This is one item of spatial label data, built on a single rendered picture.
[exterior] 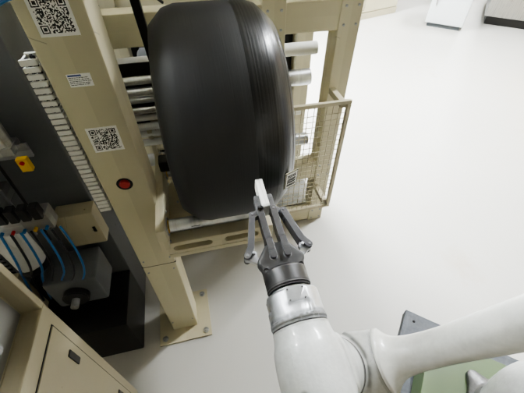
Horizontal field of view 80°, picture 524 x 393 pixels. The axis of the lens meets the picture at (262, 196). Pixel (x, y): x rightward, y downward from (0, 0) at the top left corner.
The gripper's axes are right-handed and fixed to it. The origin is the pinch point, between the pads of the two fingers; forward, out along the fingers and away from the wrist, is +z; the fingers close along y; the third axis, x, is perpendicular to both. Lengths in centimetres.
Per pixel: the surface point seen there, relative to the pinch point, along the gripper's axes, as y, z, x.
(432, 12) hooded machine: -381, 414, 159
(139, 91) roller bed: 29, 70, 20
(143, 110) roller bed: 29, 69, 27
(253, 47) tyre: -3.9, 27.3, -16.4
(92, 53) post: 29.9, 34.5, -14.0
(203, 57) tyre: 7.1, 26.2, -15.8
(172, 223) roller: 22.9, 21.0, 35.9
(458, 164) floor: -199, 98, 137
